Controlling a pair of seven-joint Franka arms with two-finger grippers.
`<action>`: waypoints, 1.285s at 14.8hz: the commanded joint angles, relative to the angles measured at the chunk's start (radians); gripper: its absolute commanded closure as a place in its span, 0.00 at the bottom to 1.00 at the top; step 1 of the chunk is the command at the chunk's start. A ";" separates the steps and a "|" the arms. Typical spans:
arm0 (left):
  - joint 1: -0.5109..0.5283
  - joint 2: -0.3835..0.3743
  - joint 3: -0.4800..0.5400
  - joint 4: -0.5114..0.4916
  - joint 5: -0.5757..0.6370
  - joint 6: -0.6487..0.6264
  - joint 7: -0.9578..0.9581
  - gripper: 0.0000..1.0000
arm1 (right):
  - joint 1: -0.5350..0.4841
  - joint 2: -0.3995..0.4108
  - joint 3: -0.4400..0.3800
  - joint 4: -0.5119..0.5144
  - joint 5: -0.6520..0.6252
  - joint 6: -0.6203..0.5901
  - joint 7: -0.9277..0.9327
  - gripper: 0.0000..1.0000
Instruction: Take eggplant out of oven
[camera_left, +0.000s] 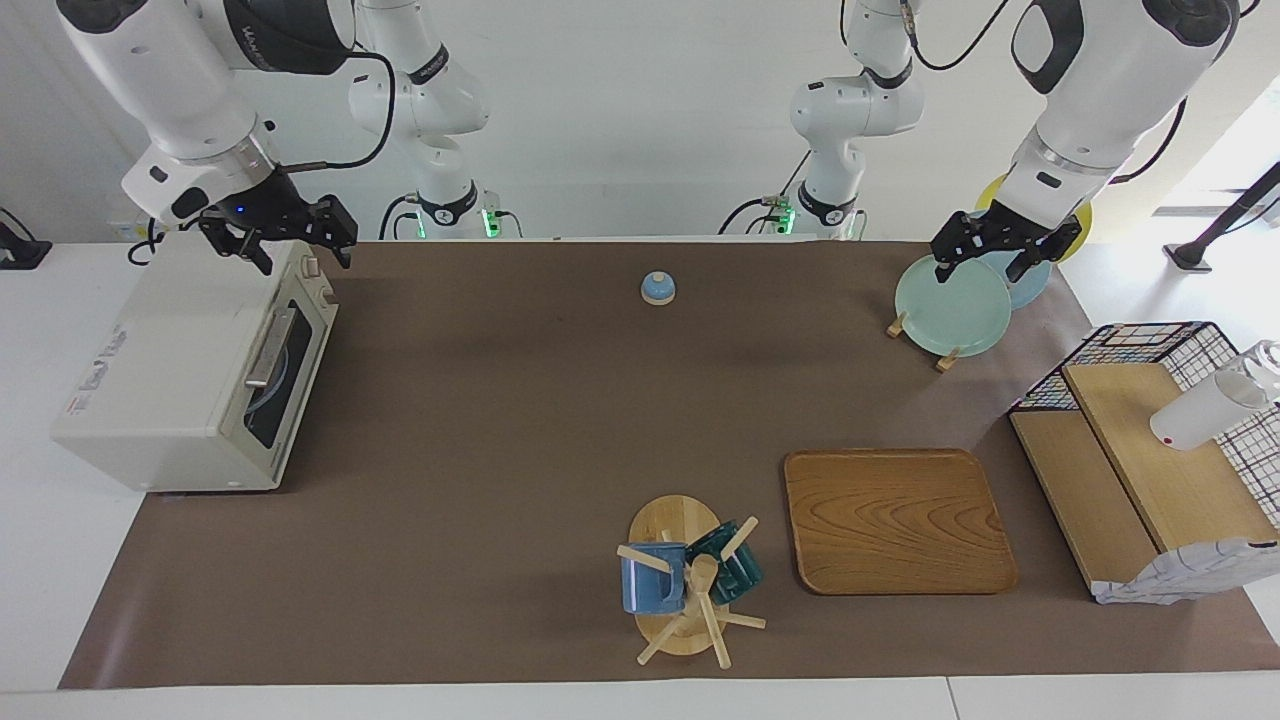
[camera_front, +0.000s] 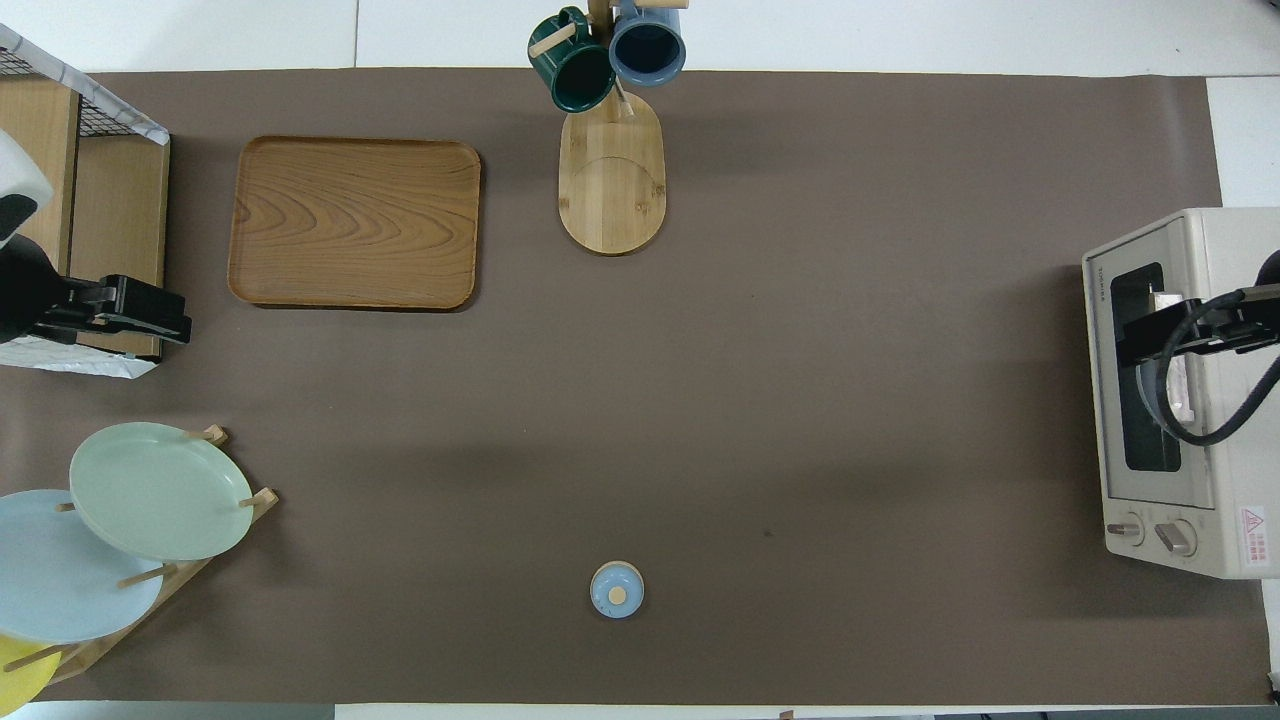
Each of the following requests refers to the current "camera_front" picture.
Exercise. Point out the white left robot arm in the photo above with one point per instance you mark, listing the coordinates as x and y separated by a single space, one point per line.
20 170

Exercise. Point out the beige toaster oven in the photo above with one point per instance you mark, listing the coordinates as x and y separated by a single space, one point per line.
1240 450

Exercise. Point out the wooden serving tray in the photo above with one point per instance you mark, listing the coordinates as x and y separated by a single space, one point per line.
350 225

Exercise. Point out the blue mug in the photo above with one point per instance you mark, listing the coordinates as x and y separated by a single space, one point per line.
648 45

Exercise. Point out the large light blue plate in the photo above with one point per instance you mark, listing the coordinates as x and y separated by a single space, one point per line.
60 580

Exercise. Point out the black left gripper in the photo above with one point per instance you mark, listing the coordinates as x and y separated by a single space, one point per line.
140 310

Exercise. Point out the dark green mug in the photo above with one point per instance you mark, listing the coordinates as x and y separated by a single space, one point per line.
580 70

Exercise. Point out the yellow plate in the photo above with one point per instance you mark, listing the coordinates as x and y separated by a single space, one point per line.
20 680

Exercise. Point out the wooden mug tree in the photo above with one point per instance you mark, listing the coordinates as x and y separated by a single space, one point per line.
612 190

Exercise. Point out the pale green plate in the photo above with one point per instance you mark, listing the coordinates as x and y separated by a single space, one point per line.
160 490

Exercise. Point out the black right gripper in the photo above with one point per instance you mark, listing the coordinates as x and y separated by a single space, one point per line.
1230 325

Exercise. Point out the blue dome with wooden knob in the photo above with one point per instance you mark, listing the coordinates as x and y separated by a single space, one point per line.
616 590

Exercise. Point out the beige oven knob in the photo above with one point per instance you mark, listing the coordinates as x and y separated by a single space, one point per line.
1176 538
1125 530

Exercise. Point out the brown table mat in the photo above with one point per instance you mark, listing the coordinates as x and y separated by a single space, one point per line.
700 400

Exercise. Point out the wooden plate rack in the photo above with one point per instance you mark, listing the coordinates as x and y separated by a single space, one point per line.
190 575

